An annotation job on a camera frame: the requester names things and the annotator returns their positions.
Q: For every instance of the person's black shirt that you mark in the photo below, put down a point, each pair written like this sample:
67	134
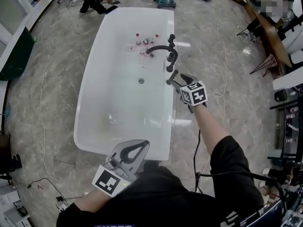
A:
161	197

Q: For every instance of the black curved faucet spout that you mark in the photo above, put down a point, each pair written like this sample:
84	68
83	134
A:
163	47

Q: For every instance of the long wooden table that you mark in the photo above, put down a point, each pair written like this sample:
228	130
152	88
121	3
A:
272	37

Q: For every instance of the white bathtub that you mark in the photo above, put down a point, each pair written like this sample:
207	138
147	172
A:
123	107

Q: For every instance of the person's right forearm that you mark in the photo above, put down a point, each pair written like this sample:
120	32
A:
210	129

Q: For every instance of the person's left forearm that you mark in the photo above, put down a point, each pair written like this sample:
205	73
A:
94	201

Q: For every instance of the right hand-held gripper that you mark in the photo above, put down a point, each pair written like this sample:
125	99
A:
194	94

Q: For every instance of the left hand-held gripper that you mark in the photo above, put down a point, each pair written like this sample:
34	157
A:
110	182

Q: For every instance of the dark brown wooden cabinet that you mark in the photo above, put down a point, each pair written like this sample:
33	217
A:
4	150

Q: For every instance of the dark green cabinet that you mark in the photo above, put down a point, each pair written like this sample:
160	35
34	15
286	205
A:
14	55

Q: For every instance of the black metal shelf rack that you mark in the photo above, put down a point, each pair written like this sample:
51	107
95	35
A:
288	126

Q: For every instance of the cluster of small red-capped bottles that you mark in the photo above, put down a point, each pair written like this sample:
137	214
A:
146	41

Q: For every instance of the round metal tub drain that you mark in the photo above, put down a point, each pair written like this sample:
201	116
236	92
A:
141	80

